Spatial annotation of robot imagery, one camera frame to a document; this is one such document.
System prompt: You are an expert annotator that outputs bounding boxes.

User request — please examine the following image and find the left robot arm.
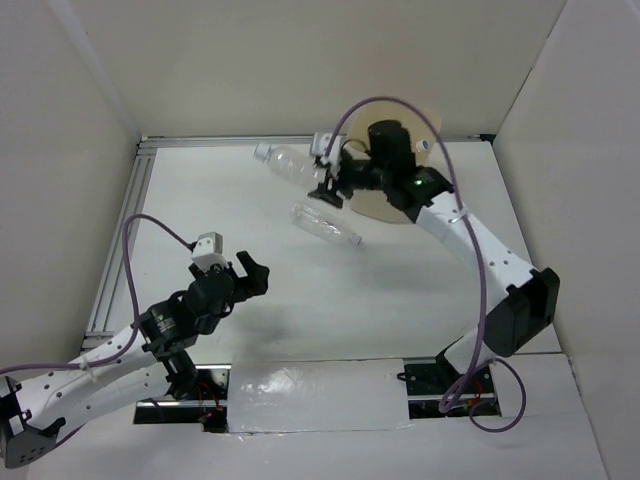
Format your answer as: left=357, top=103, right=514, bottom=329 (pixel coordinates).
left=1, top=251, right=270, bottom=469

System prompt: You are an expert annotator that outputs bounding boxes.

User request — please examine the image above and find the aluminium rail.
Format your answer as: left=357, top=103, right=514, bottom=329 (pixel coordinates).
left=137, top=132, right=494, bottom=150
left=77, top=142, right=159, bottom=351

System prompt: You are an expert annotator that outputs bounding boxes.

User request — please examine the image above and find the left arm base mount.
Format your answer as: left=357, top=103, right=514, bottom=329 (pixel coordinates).
left=133, top=364, right=231, bottom=434

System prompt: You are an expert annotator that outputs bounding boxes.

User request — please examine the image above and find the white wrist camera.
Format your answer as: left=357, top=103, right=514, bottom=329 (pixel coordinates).
left=309, top=131, right=346, bottom=165
left=191, top=232, right=228, bottom=272

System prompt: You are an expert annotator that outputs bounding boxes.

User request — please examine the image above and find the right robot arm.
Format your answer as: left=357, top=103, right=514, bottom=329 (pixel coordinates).
left=310, top=120, right=560, bottom=392

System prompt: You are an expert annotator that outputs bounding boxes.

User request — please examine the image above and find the back aluminium rail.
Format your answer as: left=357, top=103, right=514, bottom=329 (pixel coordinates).
left=137, top=132, right=494, bottom=150

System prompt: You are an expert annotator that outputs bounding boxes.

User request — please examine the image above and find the beige plastic bin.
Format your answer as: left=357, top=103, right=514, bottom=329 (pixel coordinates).
left=344, top=101, right=436, bottom=224

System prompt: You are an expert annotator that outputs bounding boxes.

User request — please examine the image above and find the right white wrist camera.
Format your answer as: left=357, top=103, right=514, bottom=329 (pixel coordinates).
left=309, top=131, right=346, bottom=165

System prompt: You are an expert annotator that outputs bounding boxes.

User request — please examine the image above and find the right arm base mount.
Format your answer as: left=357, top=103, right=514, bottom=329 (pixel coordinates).
left=396, top=355, right=501, bottom=420

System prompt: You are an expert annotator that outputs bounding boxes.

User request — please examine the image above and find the clear bottle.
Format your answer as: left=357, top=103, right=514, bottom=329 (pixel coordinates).
left=254, top=143, right=325, bottom=191
left=290, top=201, right=362, bottom=246
left=415, top=140, right=431, bottom=153

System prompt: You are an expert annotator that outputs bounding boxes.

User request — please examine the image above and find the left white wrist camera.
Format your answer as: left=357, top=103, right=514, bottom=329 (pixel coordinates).
left=191, top=232, right=228, bottom=272

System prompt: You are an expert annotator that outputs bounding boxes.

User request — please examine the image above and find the left aluminium rail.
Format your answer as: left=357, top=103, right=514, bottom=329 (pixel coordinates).
left=77, top=142, right=159, bottom=351

